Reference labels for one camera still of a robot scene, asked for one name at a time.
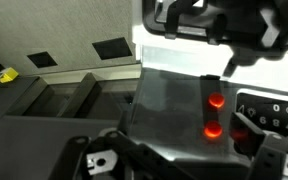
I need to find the black number keypad panel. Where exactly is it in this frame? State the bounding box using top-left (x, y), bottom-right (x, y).
top-left (236, 92), bottom-right (288, 141)

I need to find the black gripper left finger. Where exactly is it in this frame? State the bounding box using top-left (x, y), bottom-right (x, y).
top-left (48, 129), bottom-right (198, 180)

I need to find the black stove burner grate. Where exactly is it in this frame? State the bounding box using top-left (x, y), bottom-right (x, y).
top-left (141, 0), bottom-right (288, 62)

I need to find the black metal frame desk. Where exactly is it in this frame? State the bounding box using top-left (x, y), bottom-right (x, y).
top-left (0, 64), bottom-right (142, 180)

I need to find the orange round stove button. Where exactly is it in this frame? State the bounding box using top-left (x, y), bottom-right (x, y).
top-left (207, 92), bottom-right (226, 109)
top-left (203, 120), bottom-right (224, 140)

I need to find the yellow small block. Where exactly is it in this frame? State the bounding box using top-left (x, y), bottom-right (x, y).
top-left (0, 66), bottom-right (20, 84)

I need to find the white toy stove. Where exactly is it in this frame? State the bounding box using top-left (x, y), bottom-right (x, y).
top-left (130, 0), bottom-right (288, 168)

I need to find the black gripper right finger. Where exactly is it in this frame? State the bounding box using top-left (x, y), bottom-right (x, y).
top-left (229, 111), bottom-right (288, 180)

